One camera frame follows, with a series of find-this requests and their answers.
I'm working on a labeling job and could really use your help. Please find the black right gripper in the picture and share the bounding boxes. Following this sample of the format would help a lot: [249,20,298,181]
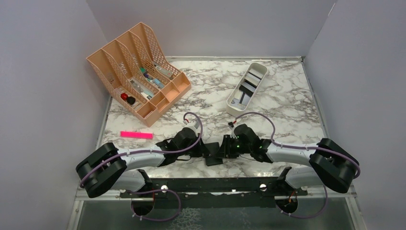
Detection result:
[214,134,252,159]

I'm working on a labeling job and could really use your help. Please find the black leather card holder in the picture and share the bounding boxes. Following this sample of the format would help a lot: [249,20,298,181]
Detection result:
[203,142,223,166]

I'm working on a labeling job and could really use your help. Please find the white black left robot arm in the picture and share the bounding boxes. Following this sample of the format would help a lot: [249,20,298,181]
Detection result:
[76,127,210,198]

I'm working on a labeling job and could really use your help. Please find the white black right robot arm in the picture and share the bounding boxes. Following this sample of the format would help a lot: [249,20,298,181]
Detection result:
[215,124,360,195]

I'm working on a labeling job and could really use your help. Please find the cream oblong plastic tray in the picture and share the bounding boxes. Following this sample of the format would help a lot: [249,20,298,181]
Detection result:
[226,63,268,117]

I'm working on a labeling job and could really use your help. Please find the pink rectangular bar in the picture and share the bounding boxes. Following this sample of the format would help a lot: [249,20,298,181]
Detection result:
[120,131,154,139]

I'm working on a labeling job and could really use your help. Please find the teal pens in organizer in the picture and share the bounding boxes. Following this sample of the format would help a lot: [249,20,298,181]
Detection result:
[140,68,165,89]

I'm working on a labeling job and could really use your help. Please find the grey device in organizer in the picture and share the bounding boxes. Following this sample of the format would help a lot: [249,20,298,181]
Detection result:
[153,62,173,80]

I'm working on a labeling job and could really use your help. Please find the black round item in organizer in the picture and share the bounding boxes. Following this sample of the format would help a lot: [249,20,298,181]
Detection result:
[125,96,136,105]

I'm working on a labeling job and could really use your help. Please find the red round item in organizer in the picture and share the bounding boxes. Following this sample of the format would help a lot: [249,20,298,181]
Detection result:
[120,93,128,101]

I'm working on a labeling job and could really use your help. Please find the peach plastic file organizer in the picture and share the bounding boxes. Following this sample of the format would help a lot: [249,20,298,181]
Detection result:
[87,23,191,127]

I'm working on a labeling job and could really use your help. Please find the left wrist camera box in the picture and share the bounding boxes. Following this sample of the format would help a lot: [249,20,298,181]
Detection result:
[186,121,201,133]

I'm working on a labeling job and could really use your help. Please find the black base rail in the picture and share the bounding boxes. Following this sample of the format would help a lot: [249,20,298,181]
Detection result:
[120,177,307,209]

